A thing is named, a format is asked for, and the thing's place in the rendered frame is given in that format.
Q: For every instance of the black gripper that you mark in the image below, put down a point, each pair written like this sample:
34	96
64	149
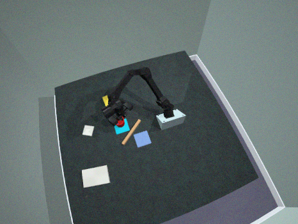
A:
119	115

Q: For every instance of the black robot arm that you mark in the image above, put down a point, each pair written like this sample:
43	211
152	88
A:
144	73

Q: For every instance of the tan curved wooden bar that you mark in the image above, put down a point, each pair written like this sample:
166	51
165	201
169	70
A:
131	132

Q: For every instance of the red cup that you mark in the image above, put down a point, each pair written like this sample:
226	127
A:
121	123

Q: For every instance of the yellow rectangular block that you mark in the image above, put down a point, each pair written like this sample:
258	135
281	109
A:
105	100

